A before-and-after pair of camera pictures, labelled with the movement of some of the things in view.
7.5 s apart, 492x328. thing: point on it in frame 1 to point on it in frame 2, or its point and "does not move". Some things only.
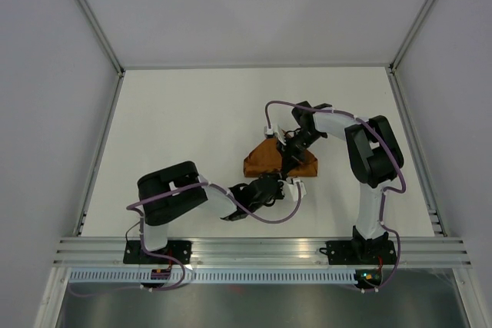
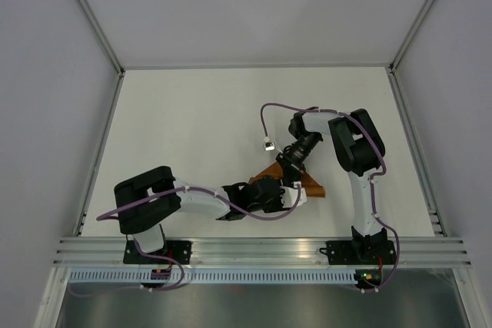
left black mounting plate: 134,254 does not move
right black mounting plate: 360,252 does not move
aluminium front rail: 410,252 does not move
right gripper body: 300,142 does not move
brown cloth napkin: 267,157 to 313,187
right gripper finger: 288,163 to 290,175
